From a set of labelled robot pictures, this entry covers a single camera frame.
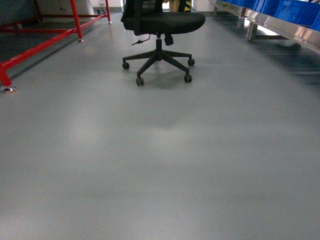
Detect yellow black striped cone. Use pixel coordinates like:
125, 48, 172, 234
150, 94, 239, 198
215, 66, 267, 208
162, 0, 192, 12

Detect stainless steel roller rack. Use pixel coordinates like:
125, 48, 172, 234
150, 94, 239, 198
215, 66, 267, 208
210, 0, 320, 52

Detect red metal frame table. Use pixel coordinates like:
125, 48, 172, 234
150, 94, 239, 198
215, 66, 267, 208
0, 0, 112, 94

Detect large blue plastic crate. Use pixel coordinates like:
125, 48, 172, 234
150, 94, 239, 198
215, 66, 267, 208
223, 0, 320, 27

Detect black office chair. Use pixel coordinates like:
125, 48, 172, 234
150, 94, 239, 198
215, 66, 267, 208
121, 0, 206, 86

